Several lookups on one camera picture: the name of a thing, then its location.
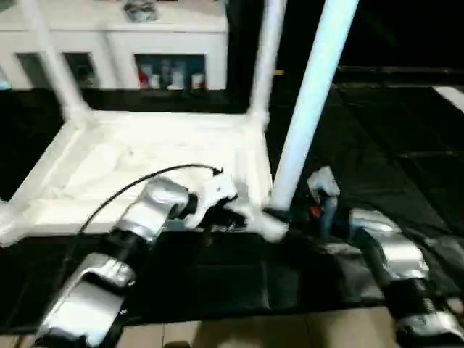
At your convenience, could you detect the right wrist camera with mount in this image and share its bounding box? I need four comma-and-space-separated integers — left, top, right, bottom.
306, 167, 341, 205

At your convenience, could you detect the white board strip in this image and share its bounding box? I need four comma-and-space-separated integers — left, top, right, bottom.
434, 86, 464, 114

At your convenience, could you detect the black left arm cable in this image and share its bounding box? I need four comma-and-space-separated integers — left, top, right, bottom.
62, 164, 224, 291

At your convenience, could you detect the white cabinet with glass doors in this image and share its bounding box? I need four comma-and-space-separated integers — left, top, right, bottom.
0, 0, 229, 91

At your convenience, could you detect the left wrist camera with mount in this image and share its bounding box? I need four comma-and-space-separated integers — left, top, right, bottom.
187, 174, 239, 227

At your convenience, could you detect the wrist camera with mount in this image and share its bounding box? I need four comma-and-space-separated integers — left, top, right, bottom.
306, 167, 341, 205
187, 174, 239, 227

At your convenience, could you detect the white plastic table top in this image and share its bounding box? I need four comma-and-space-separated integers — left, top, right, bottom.
0, 109, 289, 249

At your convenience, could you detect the red bottle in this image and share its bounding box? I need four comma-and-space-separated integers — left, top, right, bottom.
139, 64, 153, 89

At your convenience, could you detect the black flat bar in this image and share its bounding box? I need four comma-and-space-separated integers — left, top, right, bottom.
337, 67, 464, 79

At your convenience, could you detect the white plastic table leg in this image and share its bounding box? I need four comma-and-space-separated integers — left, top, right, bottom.
248, 0, 287, 130
18, 0, 91, 125
267, 0, 360, 215

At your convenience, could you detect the black work mat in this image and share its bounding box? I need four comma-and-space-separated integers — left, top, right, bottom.
0, 78, 464, 327

